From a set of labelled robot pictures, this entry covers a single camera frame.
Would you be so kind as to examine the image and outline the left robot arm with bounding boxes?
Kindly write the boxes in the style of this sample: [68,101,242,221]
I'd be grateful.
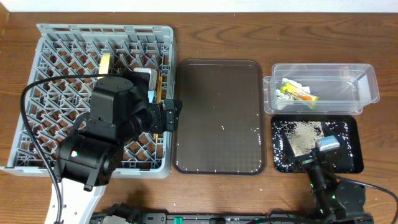
[45,73,182,223]

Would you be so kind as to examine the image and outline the grey dishwasher rack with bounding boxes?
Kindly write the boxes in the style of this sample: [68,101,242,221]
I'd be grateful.
[1,24,177,179]

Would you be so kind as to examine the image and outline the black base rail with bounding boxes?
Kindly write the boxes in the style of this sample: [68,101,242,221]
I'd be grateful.
[88,203,374,224]

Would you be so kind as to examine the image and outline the white tissue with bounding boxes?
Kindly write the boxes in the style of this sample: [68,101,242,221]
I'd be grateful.
[275,78,310,110]

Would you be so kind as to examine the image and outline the dark brown serving tray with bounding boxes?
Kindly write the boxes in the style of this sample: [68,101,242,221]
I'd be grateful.
[172,59,267,175]

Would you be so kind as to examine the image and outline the wooden chopstick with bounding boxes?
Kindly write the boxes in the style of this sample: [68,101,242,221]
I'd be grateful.
[156,71,162,103]
[154,72,162,145]

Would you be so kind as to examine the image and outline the spilled rice scraps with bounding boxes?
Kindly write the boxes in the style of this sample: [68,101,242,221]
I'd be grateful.
[272,119,360,173]

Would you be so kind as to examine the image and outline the clear plastic bin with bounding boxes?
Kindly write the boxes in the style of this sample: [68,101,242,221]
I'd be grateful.
[263,63,380,114]

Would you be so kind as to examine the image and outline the green snack wrapper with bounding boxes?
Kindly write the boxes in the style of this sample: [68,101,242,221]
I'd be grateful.
[280,81,318,102]

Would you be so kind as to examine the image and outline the yellow plate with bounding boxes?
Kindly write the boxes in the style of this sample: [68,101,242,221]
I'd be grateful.
[98,53,111,75]

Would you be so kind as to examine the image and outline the black tray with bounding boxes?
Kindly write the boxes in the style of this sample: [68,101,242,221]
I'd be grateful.
[271,114,364,174]

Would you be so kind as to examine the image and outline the light blue bowl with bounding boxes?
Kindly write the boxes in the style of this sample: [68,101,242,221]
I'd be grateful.
[148,90,155,103]

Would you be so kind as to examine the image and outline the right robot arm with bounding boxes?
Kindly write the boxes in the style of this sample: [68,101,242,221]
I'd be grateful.
[286,148,374,224]

